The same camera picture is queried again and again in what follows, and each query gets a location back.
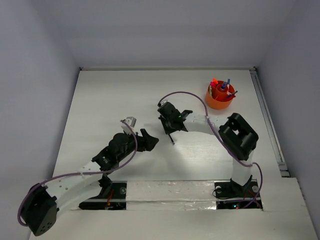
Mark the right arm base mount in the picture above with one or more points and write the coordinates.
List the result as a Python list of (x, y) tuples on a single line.
[(232, 196)]

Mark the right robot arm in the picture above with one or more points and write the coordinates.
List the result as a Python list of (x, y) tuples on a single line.
[(234, 133)]

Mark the orange round pen holder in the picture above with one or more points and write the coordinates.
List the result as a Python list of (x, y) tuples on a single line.
[(219, 100)]

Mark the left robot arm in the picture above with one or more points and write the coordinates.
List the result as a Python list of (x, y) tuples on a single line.
[(46, 201)]

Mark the silver taped front rail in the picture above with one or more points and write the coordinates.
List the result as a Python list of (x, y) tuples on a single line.
[(185, 195)]

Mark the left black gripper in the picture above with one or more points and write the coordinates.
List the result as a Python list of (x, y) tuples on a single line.
[(145, 143)]

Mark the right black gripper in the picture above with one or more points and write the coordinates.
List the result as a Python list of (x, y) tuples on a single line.
[(167, 129)]

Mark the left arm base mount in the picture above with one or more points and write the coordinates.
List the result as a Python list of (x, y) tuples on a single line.
[(112, 196)]

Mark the blue cap glue bottle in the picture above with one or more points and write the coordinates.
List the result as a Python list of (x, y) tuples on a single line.
[(223, 86)]

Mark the blue cap white marker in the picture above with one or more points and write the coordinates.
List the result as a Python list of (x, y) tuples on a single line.
[(228, 82)]

